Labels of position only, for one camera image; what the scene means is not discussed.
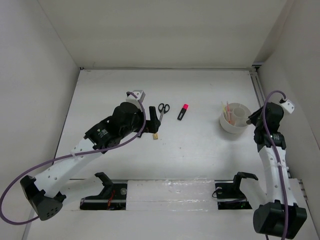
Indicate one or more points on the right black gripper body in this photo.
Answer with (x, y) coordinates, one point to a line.
(255, 119)

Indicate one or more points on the small yellow eraser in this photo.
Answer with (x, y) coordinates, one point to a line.
(155, 136)

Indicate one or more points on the black handled scissors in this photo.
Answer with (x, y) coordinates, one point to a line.
(163, 108)

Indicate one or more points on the slim red highlighter pen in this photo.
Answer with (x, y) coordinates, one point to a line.
(232, 116)

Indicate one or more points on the slim yellow highlighter pen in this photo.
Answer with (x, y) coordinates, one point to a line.
(226, 112)

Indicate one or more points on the pink capped black highlighter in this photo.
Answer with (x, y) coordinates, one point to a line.
(182, 112)

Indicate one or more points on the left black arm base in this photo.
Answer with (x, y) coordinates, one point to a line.
(113, 196)

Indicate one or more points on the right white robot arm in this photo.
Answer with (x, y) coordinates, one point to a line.
(276, 211)

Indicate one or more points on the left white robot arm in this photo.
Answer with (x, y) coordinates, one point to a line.
(50, 190)

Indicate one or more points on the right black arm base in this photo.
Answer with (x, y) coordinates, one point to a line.
(228, 193)

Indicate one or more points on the white round compartment container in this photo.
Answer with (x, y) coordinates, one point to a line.
(241, 114)

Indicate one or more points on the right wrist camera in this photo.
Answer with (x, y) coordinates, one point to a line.
(287, 105)

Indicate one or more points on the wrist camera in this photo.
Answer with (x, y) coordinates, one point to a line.
(287, 105)
(135, 96)

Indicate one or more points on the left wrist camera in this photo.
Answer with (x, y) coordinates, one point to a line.
(135, 96)

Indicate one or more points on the aluminium rail right side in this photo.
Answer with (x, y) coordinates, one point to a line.
(257, 86)

